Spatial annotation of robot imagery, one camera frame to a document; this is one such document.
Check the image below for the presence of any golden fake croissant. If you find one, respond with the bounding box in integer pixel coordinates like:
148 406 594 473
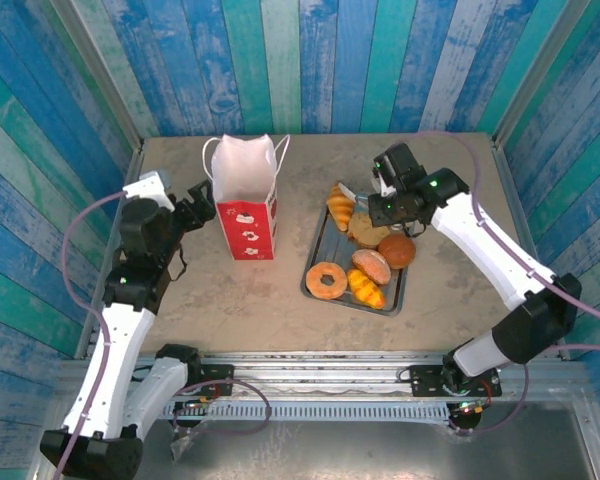
325 180 357 232

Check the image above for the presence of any brown fake bread slice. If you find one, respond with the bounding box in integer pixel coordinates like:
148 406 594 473
347 211 392 250

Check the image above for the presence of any red white paper gift bag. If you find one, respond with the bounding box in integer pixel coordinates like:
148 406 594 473
202 132 292 262

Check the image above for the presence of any brown round fake bun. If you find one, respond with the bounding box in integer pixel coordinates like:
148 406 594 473
377 233 417 270

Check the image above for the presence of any orange sugared oval fake bread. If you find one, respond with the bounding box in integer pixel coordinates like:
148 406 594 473
351 248 393 286

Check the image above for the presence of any yellow striped fake bread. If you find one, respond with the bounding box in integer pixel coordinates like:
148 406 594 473
346 268 387 310

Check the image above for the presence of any orange fake donut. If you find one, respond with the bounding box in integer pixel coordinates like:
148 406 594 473
305 261 349 301

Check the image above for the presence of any clear plastic bag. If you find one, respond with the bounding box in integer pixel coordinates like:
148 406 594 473
169 422 216 461

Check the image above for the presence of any metal baking tray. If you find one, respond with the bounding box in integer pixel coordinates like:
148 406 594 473
300 192 412 317

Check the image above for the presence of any metal corner profile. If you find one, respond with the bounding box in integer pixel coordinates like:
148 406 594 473
49 0 145 151
492 0 581 146

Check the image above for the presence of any steel sheet panel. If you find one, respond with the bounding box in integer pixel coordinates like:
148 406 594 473
29 417 600 480

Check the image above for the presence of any thin black cable loop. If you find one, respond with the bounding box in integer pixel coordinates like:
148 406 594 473
168 243 188 282

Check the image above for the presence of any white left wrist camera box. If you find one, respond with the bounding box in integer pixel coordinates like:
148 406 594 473
122 169 175 211

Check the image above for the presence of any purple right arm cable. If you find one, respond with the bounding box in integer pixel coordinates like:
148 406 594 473
399 130 600 437

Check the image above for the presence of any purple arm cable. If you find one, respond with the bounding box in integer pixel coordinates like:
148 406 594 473
52 189 272 479
399 130 600 437

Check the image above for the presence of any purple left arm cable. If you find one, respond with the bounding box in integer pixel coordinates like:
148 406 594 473
52 189 272 479

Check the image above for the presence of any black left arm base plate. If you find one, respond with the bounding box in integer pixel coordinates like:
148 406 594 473
172 363 236 399

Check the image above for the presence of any small circuit board with wires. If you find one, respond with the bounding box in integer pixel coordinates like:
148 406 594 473
452 399 487 416
175 396 217 410

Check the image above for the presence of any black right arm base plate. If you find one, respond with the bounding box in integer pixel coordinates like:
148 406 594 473
409 364 504 399

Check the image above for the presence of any aluminium rail frame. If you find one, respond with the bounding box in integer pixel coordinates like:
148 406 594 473
54 349 594 407

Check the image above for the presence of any grey slotted cable duct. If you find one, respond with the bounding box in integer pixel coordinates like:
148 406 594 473
162 402 454 422

